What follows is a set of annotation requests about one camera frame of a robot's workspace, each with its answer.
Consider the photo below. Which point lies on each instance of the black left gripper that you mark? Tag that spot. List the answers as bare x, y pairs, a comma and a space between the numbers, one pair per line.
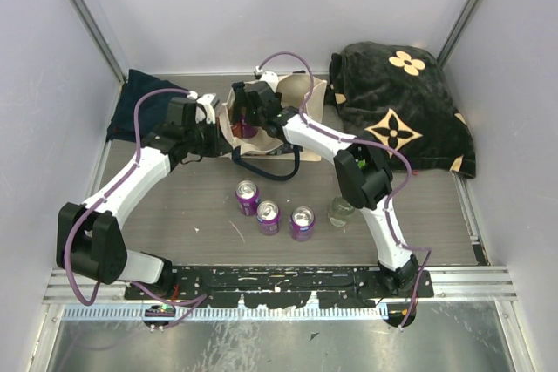
215, 150

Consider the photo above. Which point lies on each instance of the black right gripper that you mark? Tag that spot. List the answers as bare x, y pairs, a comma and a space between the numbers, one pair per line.
242, 100

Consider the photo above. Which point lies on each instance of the purple soda can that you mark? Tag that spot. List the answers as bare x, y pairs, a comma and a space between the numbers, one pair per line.
268, 217
302, 221
248, 197
247, 130

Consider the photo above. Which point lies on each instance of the beige canvas tote bag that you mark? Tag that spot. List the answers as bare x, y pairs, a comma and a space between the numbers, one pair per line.
296, 89

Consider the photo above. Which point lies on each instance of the clear bottle green cap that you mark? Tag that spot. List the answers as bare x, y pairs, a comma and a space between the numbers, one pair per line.
340, 211

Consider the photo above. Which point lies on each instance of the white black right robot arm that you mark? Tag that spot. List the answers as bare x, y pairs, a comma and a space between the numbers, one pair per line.
363, 174

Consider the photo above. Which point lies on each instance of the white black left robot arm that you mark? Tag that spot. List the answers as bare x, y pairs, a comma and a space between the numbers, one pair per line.
90, 241

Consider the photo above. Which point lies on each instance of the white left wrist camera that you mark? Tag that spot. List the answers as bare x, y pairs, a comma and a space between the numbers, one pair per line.
207, 107

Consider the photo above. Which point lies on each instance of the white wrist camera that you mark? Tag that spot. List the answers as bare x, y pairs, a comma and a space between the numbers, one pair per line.
269, 77
207, 107

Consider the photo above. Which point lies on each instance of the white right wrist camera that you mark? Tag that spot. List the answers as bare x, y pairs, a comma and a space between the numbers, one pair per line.
269, 77

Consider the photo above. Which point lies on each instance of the aluminium slotted rail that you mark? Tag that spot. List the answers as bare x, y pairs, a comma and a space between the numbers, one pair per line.
143, 311

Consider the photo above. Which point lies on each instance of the black mounting base plate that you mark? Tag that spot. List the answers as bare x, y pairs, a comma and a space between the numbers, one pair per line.
283, 286

